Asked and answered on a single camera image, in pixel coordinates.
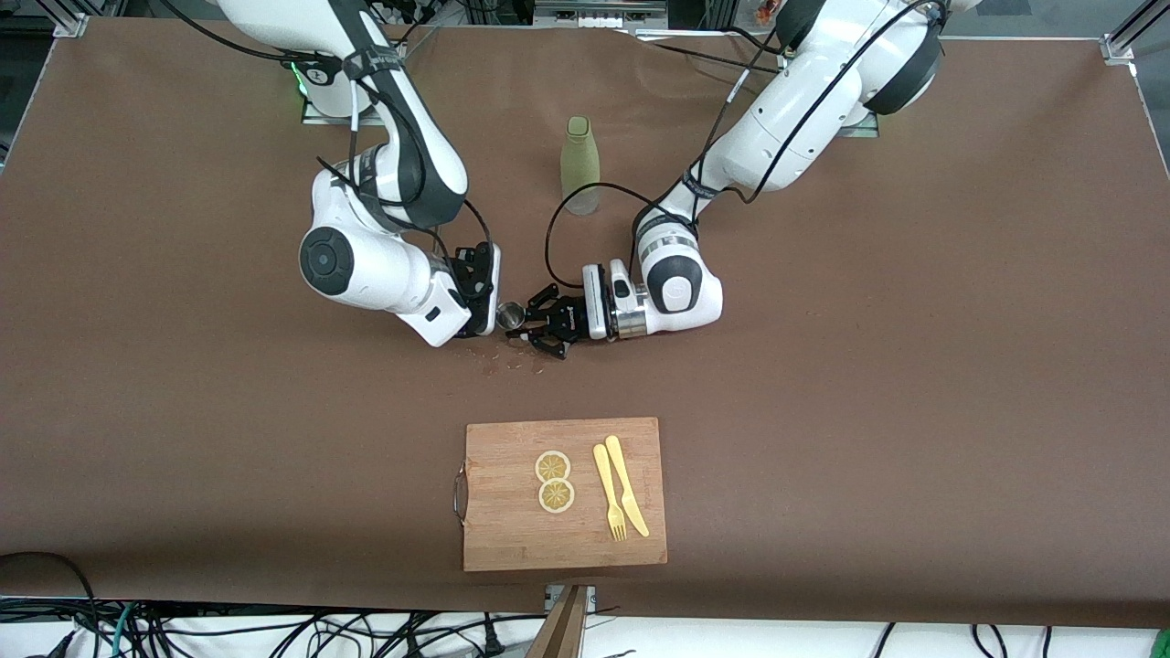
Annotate spilled liquid drops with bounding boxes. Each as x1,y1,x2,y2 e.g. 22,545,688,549
466,338,549,377

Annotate green sleeved glass bottle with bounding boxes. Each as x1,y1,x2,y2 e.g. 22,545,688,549
560,115,601,217

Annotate yellow plastic fork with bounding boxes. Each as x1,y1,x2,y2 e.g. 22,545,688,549
593,443,628,542

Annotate yellow plastic knife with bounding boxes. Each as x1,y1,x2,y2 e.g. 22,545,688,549
605,435,651,538

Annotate wooden cutting board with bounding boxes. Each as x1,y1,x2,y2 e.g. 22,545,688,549
453,417,668,573

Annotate brown table mat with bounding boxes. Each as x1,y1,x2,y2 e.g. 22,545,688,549
0,16,1170,630

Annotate grey metal box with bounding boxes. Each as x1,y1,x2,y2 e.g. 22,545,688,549
533,0,670,30

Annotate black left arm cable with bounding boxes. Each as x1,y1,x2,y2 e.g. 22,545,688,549
546,0,947,290

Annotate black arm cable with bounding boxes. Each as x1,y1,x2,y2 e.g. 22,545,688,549
160,0,499,275
546,0,947,290

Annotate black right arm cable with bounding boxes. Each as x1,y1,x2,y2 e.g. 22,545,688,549
160,0,499,275

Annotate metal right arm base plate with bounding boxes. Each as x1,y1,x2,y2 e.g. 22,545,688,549
302,91,359,126

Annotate wooden post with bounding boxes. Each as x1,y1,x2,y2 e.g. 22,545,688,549
526,585,590,658

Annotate black base power cable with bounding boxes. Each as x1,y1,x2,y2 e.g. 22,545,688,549
631,27,787,79

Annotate thick black cable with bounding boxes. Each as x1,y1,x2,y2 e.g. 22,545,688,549
0,551,100,658

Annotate aluminium frame corner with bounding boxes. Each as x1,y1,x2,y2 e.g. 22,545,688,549
1100,0,1170,67
37,0,92,39

